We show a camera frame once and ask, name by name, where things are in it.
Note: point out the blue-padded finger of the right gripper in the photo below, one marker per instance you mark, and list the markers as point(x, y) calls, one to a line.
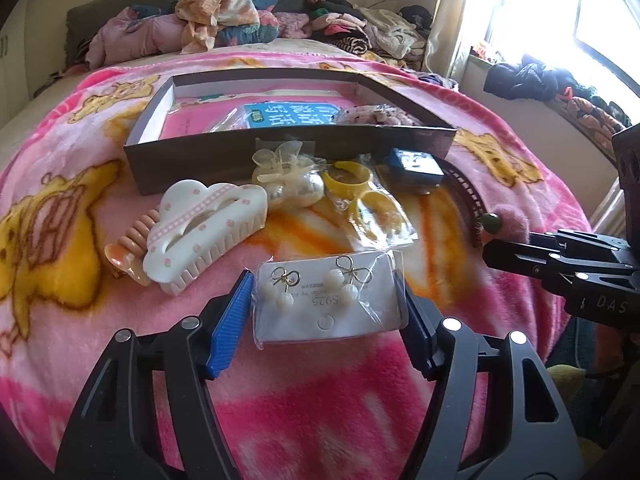
point(584, 245)

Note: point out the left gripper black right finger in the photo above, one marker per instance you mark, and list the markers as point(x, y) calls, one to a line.
point(445, 352)

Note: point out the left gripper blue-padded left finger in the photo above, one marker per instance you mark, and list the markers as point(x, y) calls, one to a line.
point(203, 352)

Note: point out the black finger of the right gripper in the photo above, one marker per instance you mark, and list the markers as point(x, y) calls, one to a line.
point(560, 275)

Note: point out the peach spiral hair clip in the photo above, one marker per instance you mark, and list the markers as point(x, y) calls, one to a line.
point(127, 253)

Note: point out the pearl earrings card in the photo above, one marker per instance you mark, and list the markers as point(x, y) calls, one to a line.
point(329, 298)

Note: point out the white pink-dotted claw clip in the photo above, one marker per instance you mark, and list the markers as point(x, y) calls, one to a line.
point(199, 224)

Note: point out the yellow rings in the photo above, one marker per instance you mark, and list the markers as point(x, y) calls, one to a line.
point(365, 199)

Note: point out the small blue box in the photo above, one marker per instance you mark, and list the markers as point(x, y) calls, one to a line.
point(417, 171)

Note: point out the clear pearl bow claw clip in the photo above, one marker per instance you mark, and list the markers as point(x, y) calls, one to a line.
point(291, 178)

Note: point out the sheer floral bow hair clip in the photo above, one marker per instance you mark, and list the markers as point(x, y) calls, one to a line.
point(379, 114)

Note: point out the black headband with pink pompom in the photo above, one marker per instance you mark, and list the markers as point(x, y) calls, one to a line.
point(501, 222)

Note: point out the orange patterned cushion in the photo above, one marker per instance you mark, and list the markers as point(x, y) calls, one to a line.
point(595, 122)

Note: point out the dark clothes on windowsill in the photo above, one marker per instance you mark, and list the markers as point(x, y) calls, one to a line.
point(533, 80)

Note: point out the floral laundry basket with clothes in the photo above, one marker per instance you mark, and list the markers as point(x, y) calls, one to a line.
point(432, 78)

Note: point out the grey cardboard box tray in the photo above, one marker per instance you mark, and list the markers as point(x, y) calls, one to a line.
point(156, 164)

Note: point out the cream curtain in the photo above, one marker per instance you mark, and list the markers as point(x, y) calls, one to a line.
point(449, 43)

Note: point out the pile of clothes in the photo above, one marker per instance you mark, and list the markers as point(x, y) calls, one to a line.
point(398, 38)

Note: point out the pink quilt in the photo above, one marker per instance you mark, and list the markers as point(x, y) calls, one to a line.
point(128, 36)

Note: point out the orange cream floral garment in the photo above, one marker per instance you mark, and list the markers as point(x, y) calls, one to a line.
point(205, 18)

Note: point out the dark blue floral quilt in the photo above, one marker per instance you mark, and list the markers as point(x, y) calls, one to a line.
point(194, 25)

